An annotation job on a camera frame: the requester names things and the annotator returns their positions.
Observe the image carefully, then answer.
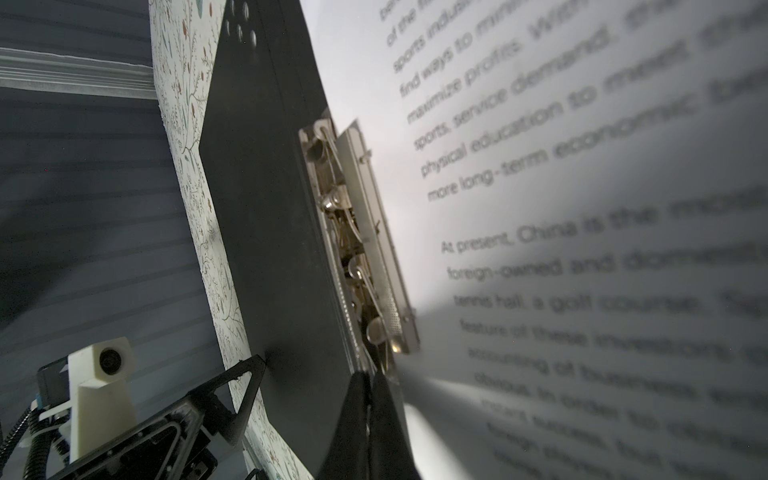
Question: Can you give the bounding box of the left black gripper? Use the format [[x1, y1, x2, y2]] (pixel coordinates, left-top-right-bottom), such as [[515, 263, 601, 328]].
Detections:
[[47, 353, 268, 480]]

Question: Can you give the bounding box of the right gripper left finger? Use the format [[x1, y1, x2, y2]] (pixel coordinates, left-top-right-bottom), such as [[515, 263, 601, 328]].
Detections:
[[316, 371, 369, 480]]

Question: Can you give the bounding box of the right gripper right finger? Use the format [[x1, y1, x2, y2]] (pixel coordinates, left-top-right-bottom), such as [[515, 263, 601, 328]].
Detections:
[[368, 371, 420, 480]]

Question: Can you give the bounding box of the grey folder with black inside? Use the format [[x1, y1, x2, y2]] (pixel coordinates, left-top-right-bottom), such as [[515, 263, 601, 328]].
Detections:
[[199, 1, 416, 477]]

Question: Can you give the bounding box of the printed sheet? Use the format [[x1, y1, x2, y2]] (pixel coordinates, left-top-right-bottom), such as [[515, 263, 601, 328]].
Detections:
[[302, 1, 767, 479]]

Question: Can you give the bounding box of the floral table mat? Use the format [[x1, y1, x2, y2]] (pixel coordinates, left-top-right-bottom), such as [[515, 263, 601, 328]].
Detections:
[[148, 0, 313, 480]]

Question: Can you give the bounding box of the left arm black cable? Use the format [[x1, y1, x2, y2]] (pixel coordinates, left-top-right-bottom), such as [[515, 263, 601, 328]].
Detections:
[[0, 407, 67, 480]]

